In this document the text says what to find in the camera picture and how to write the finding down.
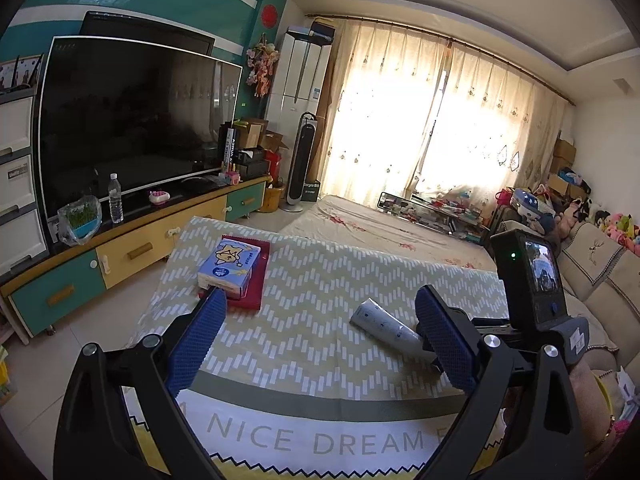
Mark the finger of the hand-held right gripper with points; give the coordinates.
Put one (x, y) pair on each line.
(492, 321)

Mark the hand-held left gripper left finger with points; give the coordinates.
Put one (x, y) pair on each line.
(197, 340)

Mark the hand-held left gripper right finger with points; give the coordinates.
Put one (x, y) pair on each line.
(445, 335)

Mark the white squeeze tube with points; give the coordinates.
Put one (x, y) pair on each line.
(380, 325)

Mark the person's right forearm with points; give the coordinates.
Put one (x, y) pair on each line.
(587, 405)

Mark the blue tissue pack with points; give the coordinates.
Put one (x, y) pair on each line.
(227, 267)

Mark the dark red flat box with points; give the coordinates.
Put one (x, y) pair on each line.
(256, 287)

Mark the pink plush toy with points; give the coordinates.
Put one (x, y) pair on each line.
(566, 220)

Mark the blue star print bag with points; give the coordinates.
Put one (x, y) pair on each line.
(526, 202)

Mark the beige sofa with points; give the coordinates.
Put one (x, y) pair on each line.
(600, 270)

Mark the glass coffee table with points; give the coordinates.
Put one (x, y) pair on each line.
(440, 215)

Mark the wide cardboard box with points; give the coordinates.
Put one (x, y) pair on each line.
(567, 187)

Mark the yellow and green television stand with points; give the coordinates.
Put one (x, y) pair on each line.
(140, 240)

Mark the pile of plush toys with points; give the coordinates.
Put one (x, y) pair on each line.
(620, 227)

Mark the zigzag patterned blanket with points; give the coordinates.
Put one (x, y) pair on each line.
(310, 285)

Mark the small cardboard box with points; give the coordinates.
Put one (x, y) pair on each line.
(564, 156)

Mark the pink and white toy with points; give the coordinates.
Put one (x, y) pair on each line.
(160, 198)

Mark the floral bed sheet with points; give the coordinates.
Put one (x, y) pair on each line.
(350, 220)

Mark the white papers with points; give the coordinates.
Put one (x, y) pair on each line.
(629, 395)

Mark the clear water bottle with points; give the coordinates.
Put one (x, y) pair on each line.
(116, 202)

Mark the yellow wooden bucket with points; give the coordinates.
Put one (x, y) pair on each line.
(273, 199)

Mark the small pink toy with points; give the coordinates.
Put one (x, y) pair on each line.
(232, 178)

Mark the plastic bag with greens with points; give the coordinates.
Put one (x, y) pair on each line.
(80, 220)

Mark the black storage box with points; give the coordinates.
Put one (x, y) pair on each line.
(250, 162)

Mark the dark paper bag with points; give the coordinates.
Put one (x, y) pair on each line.
(312, 191)

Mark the red bag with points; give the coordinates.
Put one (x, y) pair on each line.
(273, 165)

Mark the tall black box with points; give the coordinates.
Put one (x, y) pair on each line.
(227, 147)

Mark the cream embroidered curtains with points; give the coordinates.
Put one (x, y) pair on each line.
(390, 120)

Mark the black tower fan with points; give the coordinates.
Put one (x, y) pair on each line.
(303, 160)

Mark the open cardboard box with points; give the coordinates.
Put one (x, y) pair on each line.
(254, 134)

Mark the large flat screen television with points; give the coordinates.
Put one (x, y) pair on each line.
(135, 120)

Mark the curtain rod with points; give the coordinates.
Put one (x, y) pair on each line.
(450, 41)

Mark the white standing air conditioner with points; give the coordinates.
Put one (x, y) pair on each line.
(297, 80)

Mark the artificial flower bunch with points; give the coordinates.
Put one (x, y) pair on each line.
(262, 67)

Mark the white plastic drawer unit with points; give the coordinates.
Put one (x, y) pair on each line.
(17, 125)

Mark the black router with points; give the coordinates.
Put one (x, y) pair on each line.
(25, 80)

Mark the black box on air conditioner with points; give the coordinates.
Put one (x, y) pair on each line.
(321, 30)

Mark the red round wall sticker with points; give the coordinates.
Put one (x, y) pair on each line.
(270, 15)

